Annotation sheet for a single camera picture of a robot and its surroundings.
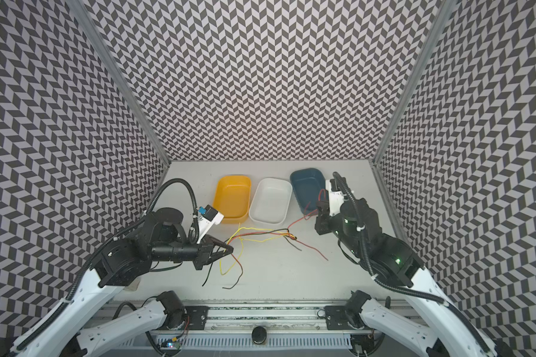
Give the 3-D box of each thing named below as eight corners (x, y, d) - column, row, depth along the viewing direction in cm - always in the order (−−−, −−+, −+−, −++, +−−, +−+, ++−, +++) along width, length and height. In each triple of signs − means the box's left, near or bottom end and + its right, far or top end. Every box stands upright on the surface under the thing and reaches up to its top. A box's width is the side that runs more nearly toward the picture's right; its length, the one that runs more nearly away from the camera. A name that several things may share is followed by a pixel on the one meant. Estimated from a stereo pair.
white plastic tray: (247, 224, 97) (245, 215, 92) (259, 184, 111) (258, 175, 106) (285, 230, 95) (286, 222, 90) (293, 189, 109) (294, 181, 104)
